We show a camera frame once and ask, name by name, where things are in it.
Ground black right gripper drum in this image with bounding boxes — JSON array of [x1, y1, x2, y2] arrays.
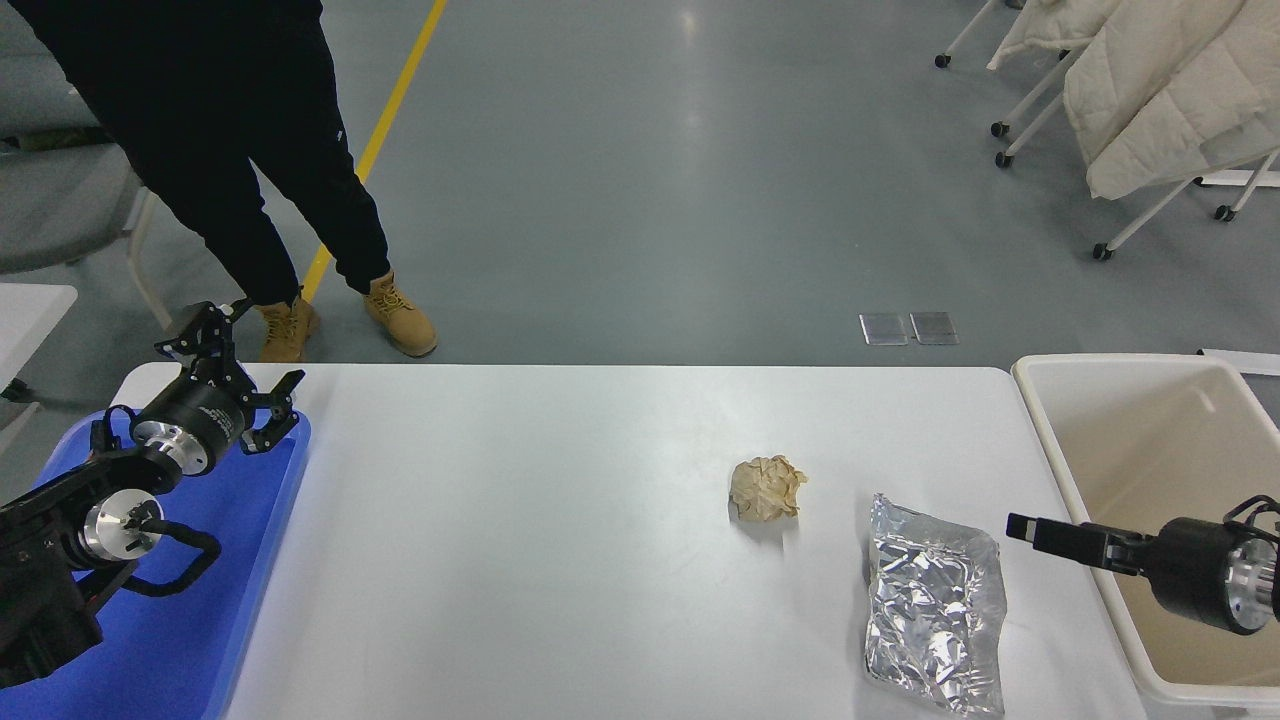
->
[[1145, 517, 1272, 637]]

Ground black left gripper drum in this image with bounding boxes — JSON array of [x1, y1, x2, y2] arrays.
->
[[143, 376, 254, 461]]

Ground silver foil tray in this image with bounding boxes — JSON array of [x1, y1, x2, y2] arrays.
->
[[865, 493, 1008, 719]]

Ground tan paper ball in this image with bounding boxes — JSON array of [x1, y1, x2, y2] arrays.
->
[[729, 456, 809, 523]]

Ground large pale plastic bin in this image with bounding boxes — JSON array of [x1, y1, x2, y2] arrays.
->
[[1012, 354, 1280, 716]]

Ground small white side table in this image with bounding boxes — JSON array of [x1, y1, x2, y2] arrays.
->
[[0, 283, 79, 403]]

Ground flat white board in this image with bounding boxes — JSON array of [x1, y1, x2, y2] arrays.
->
[[1198, 348, 1280, 378]]

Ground person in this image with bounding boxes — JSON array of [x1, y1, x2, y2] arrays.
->
[[10, 0, 439, 363]]

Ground blue plastic tray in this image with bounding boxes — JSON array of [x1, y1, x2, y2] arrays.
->
[[0, 408, 313, 720]]

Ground large cream quilted jacket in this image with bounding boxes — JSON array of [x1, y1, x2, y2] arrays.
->
[[1063, 0, 1280, 201]]

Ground small cream quilted jacket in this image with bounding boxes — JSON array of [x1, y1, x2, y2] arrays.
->
[[988, 0, 1126, 71]]

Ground grey chair with white frame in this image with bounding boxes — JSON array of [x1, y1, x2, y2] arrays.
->
[[0, 0, 176, 331]]

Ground white chair frame with casters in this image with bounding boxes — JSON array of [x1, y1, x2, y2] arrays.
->
[[1092, 148, 1280, 263], [990, 45, 1091, 169], [935, 0, 1001, 69]]

